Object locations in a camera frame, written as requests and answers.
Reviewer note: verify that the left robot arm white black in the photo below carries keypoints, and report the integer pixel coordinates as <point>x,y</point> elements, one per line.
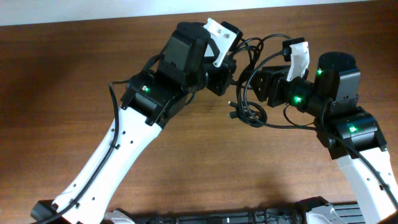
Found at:
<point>196,56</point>

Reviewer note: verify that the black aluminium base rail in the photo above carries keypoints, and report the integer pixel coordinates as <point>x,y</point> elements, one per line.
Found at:
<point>311,210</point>

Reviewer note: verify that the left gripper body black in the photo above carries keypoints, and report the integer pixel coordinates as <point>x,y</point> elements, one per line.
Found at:
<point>219,81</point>

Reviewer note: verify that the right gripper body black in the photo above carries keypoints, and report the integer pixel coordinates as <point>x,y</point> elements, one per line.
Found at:
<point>281,93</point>

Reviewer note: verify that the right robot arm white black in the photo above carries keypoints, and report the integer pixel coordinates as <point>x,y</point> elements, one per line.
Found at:
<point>352,136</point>

